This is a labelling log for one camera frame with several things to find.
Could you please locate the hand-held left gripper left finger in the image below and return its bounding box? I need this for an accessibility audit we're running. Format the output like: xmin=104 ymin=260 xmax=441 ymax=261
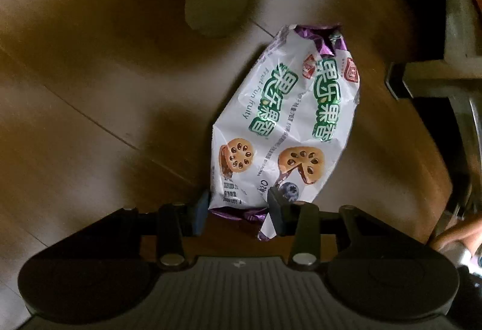
xmin=99 ymin=190 xmax=210 ymax=271

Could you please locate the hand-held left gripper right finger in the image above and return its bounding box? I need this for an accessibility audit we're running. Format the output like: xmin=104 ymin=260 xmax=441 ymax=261
xmin=267 ymin=189 xmax=382 ymax=271

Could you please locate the white purple snack packet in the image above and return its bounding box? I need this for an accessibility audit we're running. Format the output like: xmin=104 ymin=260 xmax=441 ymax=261
xmin=209 ymin=23 xmax=362 ymax=242

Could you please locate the person's right hand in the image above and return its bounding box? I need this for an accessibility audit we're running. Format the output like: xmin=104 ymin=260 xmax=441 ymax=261
xmin=431 ymin=219 xmax=482 ymax=254

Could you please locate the grey metal chair frame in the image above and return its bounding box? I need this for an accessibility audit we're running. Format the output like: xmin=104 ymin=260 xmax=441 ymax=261
xmin=386 ymin=0 xmax=482 ymax=226

